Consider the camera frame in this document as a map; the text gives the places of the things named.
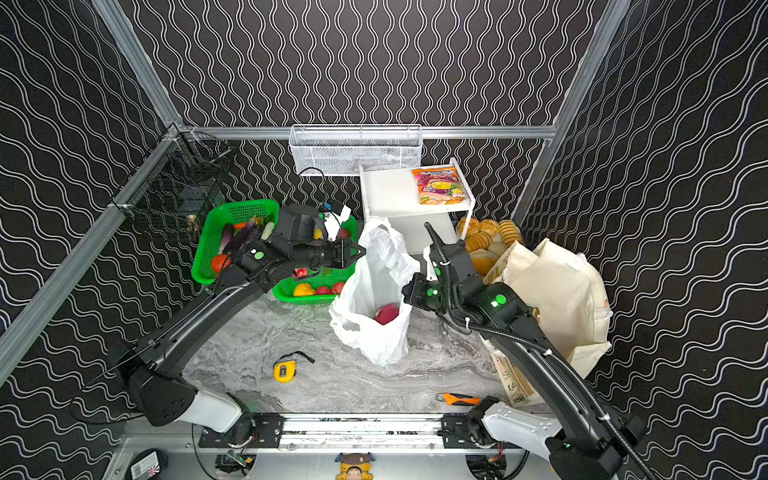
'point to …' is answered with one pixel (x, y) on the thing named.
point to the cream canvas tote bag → (570, 303)
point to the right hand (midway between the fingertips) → (400, 290)
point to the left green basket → (220, 216)
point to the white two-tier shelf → (392, 196)
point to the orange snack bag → (439, 186)
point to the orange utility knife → (457, 399)
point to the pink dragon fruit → (386, 313)
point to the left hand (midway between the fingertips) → (374, 251)
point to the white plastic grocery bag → (373, 309)
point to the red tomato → (220, 262)
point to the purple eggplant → (226, 236)
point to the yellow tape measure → (284, 371)
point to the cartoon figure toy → (355, 466)
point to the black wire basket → (185, 183)
